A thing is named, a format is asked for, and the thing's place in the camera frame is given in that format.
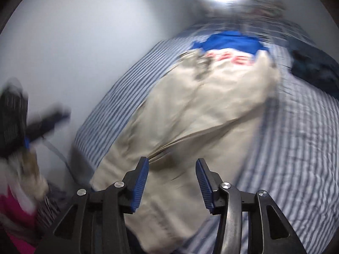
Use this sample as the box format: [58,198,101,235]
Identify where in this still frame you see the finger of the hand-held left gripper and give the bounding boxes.
[24,107,71,149]

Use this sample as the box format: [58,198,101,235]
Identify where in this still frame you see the beige and blue jacket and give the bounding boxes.
[90,30,281,252]

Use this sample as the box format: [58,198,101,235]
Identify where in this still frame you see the blue striped blanket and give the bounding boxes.
[73,22,339,254]

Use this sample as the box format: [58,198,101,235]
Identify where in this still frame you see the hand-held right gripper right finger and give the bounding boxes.
[195,158,308,254]

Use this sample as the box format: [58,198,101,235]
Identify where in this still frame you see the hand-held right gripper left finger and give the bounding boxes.
[40,157,149,254]

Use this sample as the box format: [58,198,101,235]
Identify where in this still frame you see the person's left hand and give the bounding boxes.
[18,148,50,204]

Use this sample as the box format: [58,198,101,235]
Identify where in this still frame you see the dark blue cloth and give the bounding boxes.
[287,36,339,98]

